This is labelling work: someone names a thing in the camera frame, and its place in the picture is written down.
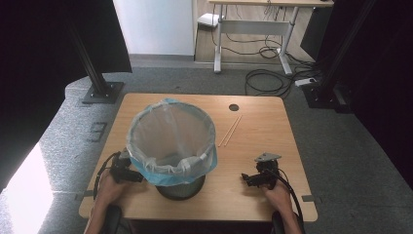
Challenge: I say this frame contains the black metal stand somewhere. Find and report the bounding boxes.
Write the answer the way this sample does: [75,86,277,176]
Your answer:
[66,19,126,105]
[301,0,378,110]

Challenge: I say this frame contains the black cables under desk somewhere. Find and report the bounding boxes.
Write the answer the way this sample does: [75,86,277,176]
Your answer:
[210,4,313,66]

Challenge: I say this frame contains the person's right hand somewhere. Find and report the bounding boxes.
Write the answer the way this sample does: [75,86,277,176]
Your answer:
[260,181,294,214]

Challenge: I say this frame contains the wooden chopstick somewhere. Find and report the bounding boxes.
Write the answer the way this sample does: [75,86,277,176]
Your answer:
[217,115,242,148]
[223,114,244,147]

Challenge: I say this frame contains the dark computer tower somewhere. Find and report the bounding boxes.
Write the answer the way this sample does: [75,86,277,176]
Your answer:
[299,5,334,62]

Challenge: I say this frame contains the black coiled floor cable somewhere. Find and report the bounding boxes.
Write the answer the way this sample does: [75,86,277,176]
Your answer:
[244,67,295,99]

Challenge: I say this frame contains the trash bin with blue bag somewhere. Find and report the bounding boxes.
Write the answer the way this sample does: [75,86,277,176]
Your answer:
[126,97,219,188]

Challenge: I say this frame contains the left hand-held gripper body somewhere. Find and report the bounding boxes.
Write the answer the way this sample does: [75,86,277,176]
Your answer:
[109,147,134,184]

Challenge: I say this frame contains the white power strip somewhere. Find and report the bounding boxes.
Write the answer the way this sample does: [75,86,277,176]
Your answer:
[294,77,318,88]

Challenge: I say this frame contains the white-framed wooden desk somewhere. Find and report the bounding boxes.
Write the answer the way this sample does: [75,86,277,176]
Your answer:
[207,0,335,76]

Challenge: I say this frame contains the black chair armrest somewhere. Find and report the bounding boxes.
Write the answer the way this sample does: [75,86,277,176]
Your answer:
[271,211,284,234]
[98,204,124,234]

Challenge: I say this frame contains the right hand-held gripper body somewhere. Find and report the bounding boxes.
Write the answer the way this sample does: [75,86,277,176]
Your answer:
[253,152,282,191]

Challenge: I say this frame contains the black curtain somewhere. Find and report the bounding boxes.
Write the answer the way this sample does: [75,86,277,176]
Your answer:
[316,0,413,191]
[0,0,133,193]

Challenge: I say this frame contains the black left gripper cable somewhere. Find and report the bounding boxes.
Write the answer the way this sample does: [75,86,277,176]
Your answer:
[93,151,122,201]

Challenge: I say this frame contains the person's left hand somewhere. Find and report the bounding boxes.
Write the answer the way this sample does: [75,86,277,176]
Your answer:
[96,171,134,205]

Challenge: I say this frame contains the white router box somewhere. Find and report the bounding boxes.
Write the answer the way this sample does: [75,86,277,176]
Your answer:
[196,13,221,29]

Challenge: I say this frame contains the dark mesh trash bin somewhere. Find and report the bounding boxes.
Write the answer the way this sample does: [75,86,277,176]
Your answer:
[155,174,207,201]

